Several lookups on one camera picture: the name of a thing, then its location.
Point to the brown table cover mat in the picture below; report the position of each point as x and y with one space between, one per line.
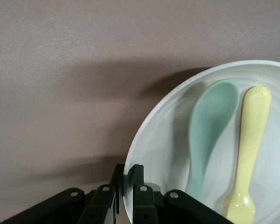
72 58

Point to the round beige plate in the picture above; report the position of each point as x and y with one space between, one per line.
163 149

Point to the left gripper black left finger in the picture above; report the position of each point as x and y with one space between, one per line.
100 205

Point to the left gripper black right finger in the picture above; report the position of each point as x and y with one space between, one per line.
144 205

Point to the teal green plastic spoon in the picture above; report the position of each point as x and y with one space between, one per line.
210 126

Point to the yellow plastic fork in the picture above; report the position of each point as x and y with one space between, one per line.
249 144

